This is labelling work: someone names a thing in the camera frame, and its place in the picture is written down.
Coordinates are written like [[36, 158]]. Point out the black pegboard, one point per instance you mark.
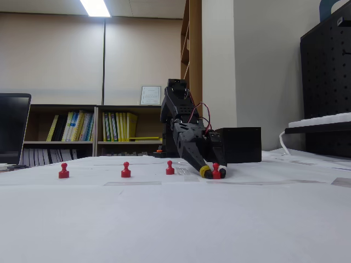
[[323, 82]]

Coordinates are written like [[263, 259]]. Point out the red bead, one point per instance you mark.
[[216, 173], [125, 172], [170, 170], [64, 173]]

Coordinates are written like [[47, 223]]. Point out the low wooden bookshelf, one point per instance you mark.
[[35, 109], [148, 120]]

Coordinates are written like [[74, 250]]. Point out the black laptop screen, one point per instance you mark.
[[12, 128]]

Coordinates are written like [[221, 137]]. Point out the yellow flat folder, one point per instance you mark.
[[145, 137]]

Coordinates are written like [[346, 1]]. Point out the framed white certificate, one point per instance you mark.
[[150, 95]]

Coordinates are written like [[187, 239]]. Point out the tall wooden shelf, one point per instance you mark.
[[196, 54]]

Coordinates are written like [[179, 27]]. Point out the black open box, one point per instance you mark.
[[241, 145]]

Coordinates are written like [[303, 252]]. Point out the dark blue panel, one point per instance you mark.
[[325, 9]]

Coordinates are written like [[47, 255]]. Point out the black rail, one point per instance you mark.
[[315, 130]]

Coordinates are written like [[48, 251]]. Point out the thin yellow book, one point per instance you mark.
[[52, 128]]

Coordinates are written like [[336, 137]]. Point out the ceiling light panel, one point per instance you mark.
[[95, 8]]

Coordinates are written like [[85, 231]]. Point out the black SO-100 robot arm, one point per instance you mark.
[[175, 109]]

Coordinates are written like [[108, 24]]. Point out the white paper covering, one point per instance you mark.
[[175, 219]]

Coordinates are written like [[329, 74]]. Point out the black wall conduit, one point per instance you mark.
[[104, 60]]

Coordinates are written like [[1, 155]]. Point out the white power strip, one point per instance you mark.
[[321, 120]]

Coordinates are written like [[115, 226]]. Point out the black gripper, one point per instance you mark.
[[190, 144]]

